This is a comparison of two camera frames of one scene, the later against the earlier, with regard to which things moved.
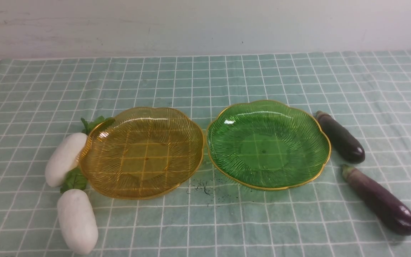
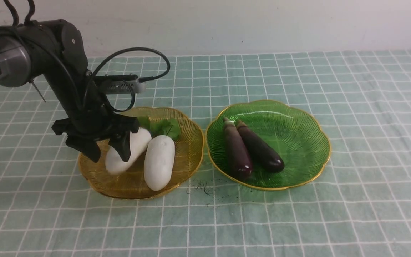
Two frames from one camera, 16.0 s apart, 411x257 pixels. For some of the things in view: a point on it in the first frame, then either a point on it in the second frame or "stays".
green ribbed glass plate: [267, 145] stays
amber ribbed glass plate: [142, 153] stays
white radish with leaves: [65, 155] -> [140, 142]
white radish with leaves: [75, 214] -> [160, 153]
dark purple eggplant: [396, 216] -> [265, 155]
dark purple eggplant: [345, 146] -> [239, 162]
